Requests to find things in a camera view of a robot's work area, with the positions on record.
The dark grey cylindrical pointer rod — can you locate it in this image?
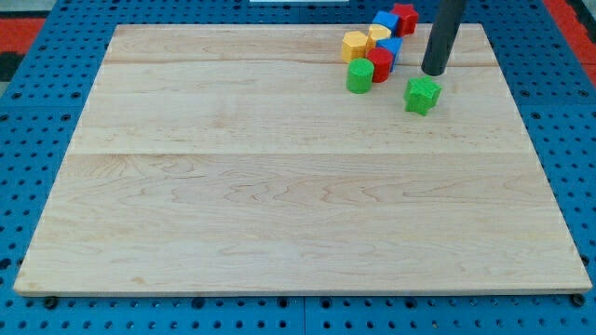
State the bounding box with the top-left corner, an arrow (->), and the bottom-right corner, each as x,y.
421,0 -> 467,76

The light wooden board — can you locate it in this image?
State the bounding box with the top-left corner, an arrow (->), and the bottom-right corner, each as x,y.
14,24 -> 592,297

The yellow hexagon block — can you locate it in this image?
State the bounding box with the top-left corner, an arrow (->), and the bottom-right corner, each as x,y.
341,31 -> 368,63

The green cylinder block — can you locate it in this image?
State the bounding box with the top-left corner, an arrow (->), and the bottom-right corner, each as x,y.
346,58 -> 374,94

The blue cube block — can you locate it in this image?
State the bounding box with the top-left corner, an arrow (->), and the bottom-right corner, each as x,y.
372,11 -> 400,34

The green star block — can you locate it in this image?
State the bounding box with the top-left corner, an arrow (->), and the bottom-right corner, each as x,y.
403,76 -> 442,116

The yellow rounded block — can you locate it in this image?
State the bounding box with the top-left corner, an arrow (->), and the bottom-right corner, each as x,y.
367,23 -> 392,49

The red cylinder block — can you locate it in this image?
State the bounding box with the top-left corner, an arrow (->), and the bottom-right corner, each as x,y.
366,47 -> 394,83

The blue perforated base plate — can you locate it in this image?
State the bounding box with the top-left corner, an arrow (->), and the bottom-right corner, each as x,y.
1,0 -> 595,334

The blue triangular block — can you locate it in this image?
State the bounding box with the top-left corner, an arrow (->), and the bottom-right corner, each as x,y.
376,37 -> 402,72

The red star block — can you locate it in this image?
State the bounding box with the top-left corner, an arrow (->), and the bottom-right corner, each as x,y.
390,3 -> 419,37

